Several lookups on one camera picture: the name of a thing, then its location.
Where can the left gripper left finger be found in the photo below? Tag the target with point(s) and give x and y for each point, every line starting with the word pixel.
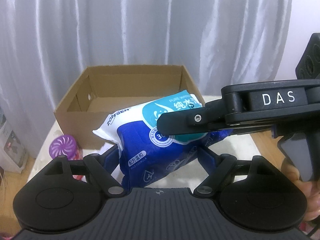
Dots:
pixel 100 167

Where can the brown cardboard box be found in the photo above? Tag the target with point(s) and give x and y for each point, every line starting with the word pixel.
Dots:
pixel 102 90

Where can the blue wet wipes pack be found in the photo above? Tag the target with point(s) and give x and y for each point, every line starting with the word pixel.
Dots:
pixel 146 155

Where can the purple air freshener jar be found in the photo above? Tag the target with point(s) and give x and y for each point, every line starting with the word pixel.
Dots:
pixel 65 145

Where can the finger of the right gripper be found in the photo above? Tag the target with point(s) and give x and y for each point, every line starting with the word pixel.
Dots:
pixel 197 120
pixel 242 129

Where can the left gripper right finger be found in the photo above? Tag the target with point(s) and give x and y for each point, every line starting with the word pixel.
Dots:
pixel 219 169

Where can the pink patterned cloth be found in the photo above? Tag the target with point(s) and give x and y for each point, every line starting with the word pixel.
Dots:
pixel 5 235

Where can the white water dispenser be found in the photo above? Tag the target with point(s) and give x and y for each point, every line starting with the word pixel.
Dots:
pixel 13 154

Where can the white curtain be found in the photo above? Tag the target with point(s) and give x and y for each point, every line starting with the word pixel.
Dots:
pixel 46 44

